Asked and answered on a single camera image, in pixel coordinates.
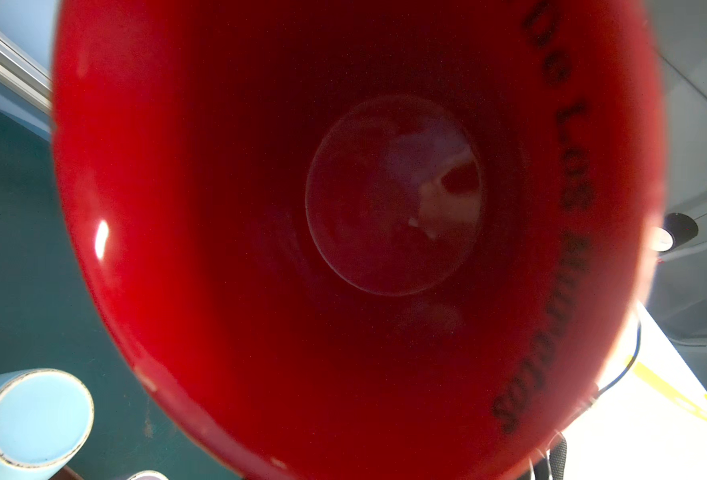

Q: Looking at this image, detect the lavender mug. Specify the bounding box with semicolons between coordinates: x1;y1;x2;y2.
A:
127;470;169;480

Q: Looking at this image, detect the aluminium frame back bar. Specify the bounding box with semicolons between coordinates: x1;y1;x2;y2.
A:
0;31;53;115

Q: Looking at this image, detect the light blue mug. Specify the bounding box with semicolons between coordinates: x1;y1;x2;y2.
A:
0;368;95;479

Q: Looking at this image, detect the black skull mug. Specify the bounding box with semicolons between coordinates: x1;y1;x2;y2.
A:
54;1;665;479

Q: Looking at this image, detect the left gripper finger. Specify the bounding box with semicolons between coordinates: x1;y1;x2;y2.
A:
549;434;567;480

